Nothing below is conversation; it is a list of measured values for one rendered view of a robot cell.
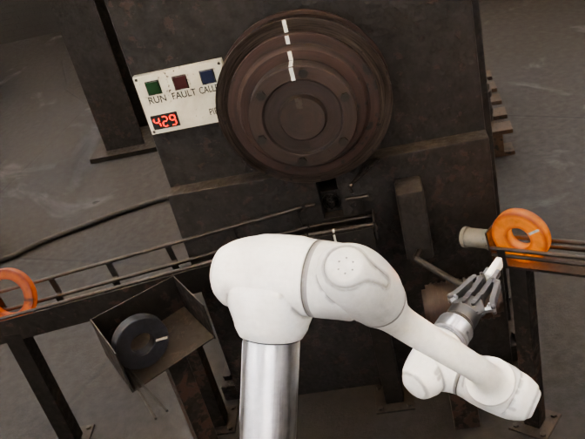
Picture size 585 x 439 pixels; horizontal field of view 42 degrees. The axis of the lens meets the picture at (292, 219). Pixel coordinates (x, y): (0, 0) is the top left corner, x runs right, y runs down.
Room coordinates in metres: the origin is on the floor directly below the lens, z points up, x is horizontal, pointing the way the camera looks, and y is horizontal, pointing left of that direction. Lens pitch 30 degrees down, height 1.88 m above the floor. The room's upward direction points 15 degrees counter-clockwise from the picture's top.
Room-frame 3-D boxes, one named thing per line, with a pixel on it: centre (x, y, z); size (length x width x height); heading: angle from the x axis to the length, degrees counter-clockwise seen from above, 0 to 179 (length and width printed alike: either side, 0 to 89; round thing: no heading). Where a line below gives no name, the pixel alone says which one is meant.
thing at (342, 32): (1.93, -0.11, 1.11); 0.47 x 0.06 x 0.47; 80
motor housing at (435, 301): (1.74, -0.41, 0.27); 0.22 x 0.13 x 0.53; 80
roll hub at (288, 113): (1.83, -0.09, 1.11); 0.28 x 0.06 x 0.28; 80
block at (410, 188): (1.90, -0.35, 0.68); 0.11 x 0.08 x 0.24; 170
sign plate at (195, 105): (2.09, 0.20, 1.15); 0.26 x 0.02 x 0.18; 80
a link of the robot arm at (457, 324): (1.37, -0.29, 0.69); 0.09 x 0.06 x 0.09; 45
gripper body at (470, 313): (1.42, -0.34, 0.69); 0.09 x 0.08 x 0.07; 135
